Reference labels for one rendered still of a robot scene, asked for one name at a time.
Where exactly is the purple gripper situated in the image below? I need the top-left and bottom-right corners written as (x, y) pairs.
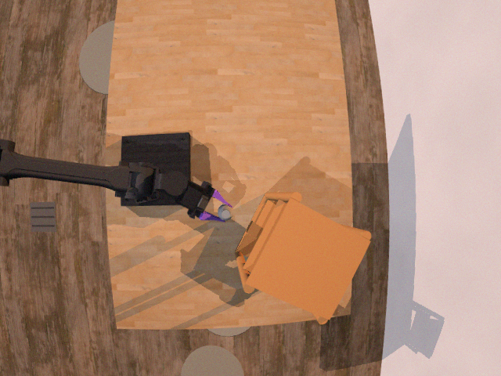
top-left (187, 181), bottom-right (232, 222)

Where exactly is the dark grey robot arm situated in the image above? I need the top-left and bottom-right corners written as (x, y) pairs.
top-left (0, 139), bottom-right (208, 211)

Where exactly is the grey bottle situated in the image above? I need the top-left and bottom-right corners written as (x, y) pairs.
top-left (218, 204), bottom-right (233, 221)

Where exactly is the small orange wooden shelving unit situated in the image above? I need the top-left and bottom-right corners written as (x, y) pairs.
top-left (235, 192), bottom-right (371, 324)

